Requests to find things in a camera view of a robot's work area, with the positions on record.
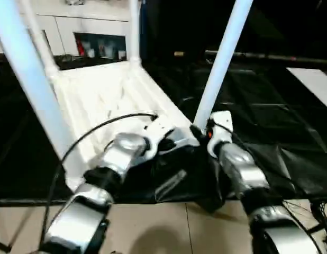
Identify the white plastic table top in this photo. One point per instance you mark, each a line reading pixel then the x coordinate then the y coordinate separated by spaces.
pixel 100 92

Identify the black plastic mat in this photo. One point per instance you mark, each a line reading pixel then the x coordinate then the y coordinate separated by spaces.
pixel 258 105

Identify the small tan tape piece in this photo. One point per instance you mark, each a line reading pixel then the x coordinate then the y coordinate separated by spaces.
pixel 179 53

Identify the long dark metal rod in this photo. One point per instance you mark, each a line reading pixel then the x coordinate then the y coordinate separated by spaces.
pixel 258 56

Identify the small white cup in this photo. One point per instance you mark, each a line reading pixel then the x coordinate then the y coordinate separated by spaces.
pixel 121 54

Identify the grey robot body part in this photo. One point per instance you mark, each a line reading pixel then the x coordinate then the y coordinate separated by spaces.
pixel 114 252

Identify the white flat board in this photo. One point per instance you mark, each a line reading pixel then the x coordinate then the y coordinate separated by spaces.
pixel 314 82

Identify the red bottle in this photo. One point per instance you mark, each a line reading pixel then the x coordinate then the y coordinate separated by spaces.
pixel 80 47

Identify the black stand leg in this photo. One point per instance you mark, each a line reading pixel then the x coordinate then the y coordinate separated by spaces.
pixel 317 228
pixel 2 244

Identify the white cabinet with glass doors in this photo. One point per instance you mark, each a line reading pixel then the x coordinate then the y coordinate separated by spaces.
pixel 100 16

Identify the shiny silver ornament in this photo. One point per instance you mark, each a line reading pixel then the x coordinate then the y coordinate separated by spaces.
pixel 74 2

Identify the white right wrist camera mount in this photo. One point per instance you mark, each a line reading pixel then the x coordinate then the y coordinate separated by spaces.
pixel 223 121

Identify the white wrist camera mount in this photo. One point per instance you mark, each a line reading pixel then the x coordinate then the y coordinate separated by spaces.
pixel 223 121
pixel 161 127

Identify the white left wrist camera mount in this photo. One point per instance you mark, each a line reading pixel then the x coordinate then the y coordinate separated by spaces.
pixel 161 127

